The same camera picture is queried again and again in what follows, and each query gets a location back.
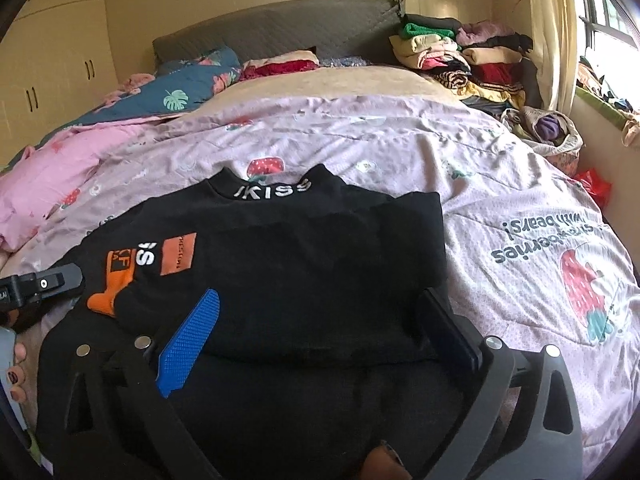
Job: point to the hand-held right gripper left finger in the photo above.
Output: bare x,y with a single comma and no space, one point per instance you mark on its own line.
187,340

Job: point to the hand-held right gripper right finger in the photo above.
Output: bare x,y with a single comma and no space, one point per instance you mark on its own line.
452,327

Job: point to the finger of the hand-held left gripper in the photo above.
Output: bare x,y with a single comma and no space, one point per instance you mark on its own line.
47,282

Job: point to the black printed sweater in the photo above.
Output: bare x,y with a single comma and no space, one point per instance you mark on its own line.
300,260

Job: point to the white bag of clothes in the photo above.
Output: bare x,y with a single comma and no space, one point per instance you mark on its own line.
545,130

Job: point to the pile of folded clothes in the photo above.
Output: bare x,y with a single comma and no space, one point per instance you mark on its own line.
465,55

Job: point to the clothes on window sill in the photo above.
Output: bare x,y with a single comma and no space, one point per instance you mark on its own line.
607,95

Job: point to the person's left hand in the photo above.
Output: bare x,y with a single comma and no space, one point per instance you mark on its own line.
17,357

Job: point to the pink blanket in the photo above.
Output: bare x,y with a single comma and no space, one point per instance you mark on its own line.
55,170

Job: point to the purple strawberry print quilt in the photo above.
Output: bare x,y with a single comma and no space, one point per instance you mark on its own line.
500,220

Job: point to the red plastic bag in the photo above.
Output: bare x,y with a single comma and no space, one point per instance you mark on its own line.
595,187

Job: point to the blue leaf print blanket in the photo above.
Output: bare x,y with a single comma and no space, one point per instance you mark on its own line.
165,90

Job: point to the cream wardrobe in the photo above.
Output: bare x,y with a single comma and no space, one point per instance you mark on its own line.
55,50

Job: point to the beige bed sheet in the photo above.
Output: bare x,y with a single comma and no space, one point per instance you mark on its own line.
340,85

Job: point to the grey patterned pillow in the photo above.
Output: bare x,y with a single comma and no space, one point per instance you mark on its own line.
345,61

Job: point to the red cloth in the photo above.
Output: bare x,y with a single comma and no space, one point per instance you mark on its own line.
290,66

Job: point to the cream curtain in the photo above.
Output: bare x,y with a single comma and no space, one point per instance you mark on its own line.
552,35

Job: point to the grey quilted headboard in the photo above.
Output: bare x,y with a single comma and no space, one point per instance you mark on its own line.
280,25

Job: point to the window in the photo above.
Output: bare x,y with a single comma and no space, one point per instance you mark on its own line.
607,5

